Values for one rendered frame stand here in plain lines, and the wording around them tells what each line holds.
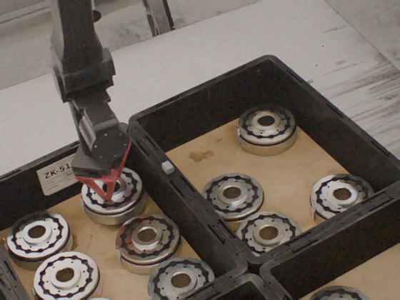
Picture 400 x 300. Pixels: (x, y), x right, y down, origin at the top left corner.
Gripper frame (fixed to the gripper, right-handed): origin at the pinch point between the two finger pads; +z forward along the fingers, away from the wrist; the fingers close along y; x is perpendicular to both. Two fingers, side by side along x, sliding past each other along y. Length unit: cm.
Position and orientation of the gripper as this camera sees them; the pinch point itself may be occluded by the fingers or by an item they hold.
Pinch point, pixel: (111, 184)
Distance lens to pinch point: 144.4
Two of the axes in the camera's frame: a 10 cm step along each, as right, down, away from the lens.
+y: 2.7, -7.1, 6.5
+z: 1.4, 7.0, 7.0
